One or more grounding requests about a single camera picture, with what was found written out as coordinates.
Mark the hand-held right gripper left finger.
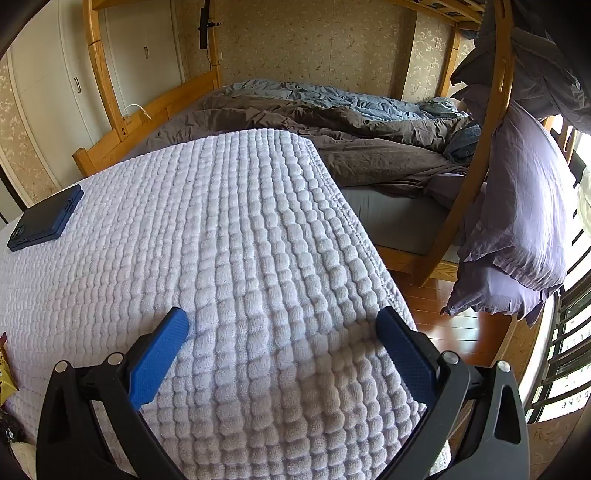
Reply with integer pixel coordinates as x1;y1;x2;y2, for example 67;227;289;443
36;306;190;480

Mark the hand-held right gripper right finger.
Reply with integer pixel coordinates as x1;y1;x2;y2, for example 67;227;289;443
375;306;531;480

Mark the gold snack wrapper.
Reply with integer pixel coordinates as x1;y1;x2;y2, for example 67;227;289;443
0;333;19;407

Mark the black foil wrapper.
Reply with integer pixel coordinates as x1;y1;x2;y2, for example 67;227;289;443
0;406;28;446

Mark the grey mattress sheet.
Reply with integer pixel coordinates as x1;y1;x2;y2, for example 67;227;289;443
342;187;460;259

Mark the white quilted blanket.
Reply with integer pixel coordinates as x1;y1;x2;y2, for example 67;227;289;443
0;129;451;480

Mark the dark blue smartphone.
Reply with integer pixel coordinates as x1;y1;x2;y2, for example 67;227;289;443
7;185;85;252

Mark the brown and blue duvet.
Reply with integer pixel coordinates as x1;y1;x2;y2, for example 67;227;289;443
124;85;481;208

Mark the white wardrobe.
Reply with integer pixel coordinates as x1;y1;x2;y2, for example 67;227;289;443
9;0;185;153

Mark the curved wooden bed post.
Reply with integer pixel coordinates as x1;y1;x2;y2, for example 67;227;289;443
414;0;515;288

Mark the wooden bunk bed frame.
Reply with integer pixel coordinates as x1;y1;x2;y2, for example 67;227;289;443
73;0;485;278

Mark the black wall device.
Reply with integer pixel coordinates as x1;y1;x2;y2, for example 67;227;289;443
198;0;220;49

